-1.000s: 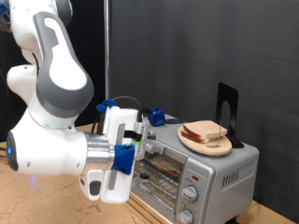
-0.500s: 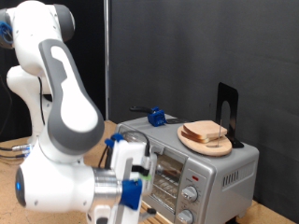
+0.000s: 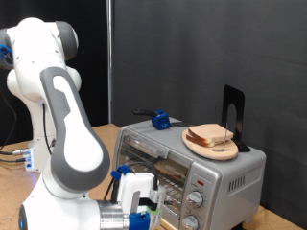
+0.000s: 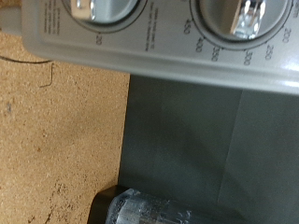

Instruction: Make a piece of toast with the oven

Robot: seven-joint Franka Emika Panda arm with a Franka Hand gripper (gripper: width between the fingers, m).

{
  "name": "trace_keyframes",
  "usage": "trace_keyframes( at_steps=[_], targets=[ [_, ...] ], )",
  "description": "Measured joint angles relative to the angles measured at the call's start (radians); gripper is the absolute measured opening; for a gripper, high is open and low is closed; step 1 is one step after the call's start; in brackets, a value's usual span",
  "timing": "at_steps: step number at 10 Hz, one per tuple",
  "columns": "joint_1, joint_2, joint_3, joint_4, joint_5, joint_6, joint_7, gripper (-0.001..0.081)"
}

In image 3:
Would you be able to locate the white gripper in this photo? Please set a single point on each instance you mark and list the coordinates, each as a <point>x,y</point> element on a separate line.
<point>134,191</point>

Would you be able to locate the silver oven knob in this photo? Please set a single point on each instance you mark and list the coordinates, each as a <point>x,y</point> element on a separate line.
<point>190,222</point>
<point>195,199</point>

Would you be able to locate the white bread slice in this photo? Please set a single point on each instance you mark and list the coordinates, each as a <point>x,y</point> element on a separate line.
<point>172,168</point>
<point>209,131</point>
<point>196,141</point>

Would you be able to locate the slotted spatula with blue block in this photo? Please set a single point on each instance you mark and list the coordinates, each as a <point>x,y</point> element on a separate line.
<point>160,120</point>

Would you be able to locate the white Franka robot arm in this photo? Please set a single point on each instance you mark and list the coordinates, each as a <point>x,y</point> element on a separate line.
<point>80,153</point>

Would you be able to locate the metal oven rack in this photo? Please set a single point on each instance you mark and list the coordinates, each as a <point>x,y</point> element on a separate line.
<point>174,191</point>

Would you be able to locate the silver toaster oven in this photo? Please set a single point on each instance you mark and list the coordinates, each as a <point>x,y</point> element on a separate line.
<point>224,182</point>

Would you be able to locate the red indicator light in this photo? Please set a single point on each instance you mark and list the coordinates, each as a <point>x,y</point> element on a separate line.
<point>200,183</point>

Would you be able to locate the round wooden plate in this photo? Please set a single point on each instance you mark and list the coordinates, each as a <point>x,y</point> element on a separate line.
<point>217,153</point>

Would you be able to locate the black metal bookend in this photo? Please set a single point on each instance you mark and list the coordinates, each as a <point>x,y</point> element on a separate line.
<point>231,96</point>

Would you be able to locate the vertical metal pole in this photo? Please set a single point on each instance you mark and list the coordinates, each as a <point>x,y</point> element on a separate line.
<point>109,64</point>

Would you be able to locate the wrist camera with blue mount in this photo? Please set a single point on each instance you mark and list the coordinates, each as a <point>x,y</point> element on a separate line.
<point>139,221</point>

